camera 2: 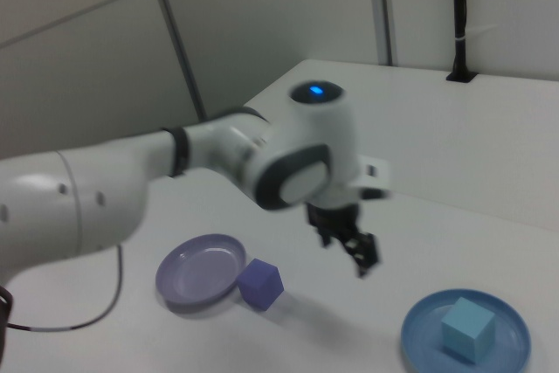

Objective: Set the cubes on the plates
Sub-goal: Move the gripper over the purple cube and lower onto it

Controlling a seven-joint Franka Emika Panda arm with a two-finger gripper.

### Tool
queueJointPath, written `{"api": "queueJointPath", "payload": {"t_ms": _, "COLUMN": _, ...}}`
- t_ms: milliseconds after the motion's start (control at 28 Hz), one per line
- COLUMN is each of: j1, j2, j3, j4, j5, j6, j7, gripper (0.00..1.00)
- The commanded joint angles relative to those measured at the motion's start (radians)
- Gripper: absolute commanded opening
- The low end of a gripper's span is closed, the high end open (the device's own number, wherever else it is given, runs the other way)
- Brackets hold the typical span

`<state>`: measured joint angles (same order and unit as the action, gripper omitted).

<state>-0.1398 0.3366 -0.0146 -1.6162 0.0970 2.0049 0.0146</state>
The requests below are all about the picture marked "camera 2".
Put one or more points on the blue plate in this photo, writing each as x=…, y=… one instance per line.
x=419, y=329

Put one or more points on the purple cube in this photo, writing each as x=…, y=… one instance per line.
x=260, y=285

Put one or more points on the grey partition post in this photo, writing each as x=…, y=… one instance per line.
x=177, y=36
x=386, y=10

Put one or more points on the purple plate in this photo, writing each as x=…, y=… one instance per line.
x=196, y=272

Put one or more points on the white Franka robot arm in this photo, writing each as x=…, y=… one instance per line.
x=305, y=137

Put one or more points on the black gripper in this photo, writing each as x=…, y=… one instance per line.
x=334, y=218

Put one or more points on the black pole stand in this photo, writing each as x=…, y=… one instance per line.
x=459, y=19

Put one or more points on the light blue cube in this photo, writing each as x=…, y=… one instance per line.
x=465, y=333

